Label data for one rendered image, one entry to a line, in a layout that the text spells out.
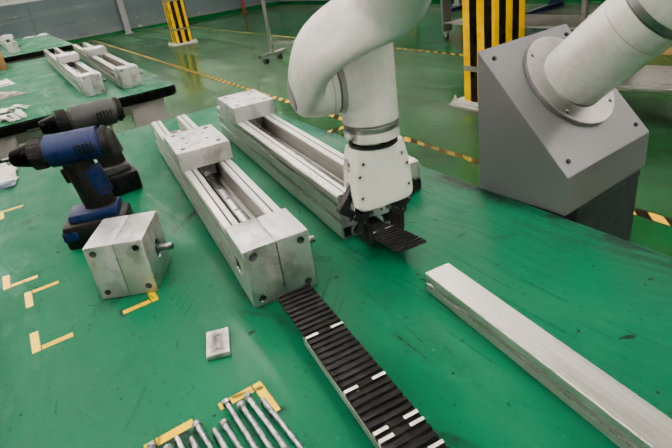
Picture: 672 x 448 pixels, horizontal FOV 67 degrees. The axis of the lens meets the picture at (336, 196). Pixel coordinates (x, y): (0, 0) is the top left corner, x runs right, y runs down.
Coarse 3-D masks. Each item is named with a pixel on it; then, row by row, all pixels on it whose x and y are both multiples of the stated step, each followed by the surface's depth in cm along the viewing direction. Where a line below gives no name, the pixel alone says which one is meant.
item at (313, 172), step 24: (264, 120) 135; (240, 144) 136; (264, 144) 115; (288, 144) 123; (312, 144) 109; (264, 168) 121; (288, 168) 104; (312, 168) 96; (336, 168) 100; (312, 192) 94; (336, 192) 85; (336, 216) 87; (384, 216) 92
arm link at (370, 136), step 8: (344, 128) 76; (352, 128) 73; (368, 128) 72; (376, 128) 72; (384, 128) 72; (392, 128) 73; (344, 136) 77; (352, 136) 74; (360, 136) 73; (368, 136) 72; (376, 136) 72; (384, 136) 73; (392, 136) 73; (360, 144) 73; (368, 144) 73; (376, 144) 74
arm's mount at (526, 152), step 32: (544, 32) 97; (480, 64) 88; (512, 64) 89; (480, 96) 90; (512, 96) 86; (480, 128) 93; (512, 128) 87; (544, 128) 85; (576, 128) 88; (608, 128) 91; (640, 128) 94; (480, 160) 96; (512, 160) 90; (544, 160) 84; (576, 160) 84; (608, 160) 88; (640, 160) 96; (512, 192) 92; (544, 192) 87; (576, 192) 85
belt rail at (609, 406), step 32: (448, 288) 67; (480, 288) 66; (480, 320) 62; (512, 320) 60; (512, 352) 58; (544, 352) 55; (544, 384) 54; (576, 384) 50; (608, 384) 50; (608, 416) 47; (640, 416) 46
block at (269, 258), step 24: (264, 216) 78; (288, 216) 77; (240, 240) 72; (264, 240) 72; (288, 240) 72; (312, 240) 79; (240, 264) 73; (264, 264) 71; (288, 264) 73; (312, 264) 75; (264, 288) 73; (288, 288) 75
